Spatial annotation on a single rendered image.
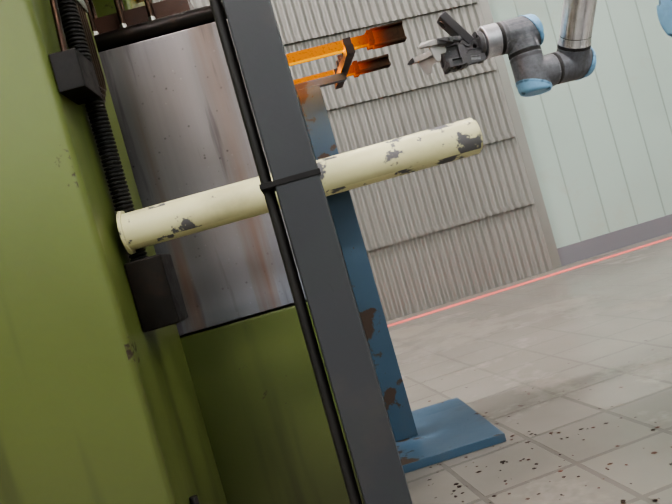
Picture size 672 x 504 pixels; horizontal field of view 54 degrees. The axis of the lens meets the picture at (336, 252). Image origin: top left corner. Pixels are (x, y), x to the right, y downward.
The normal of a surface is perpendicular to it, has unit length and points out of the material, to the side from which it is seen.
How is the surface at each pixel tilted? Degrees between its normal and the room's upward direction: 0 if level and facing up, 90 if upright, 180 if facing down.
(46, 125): 90
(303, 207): 90
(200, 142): 90
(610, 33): 90
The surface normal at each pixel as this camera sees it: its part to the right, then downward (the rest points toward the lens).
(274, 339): 0.04, 0.00
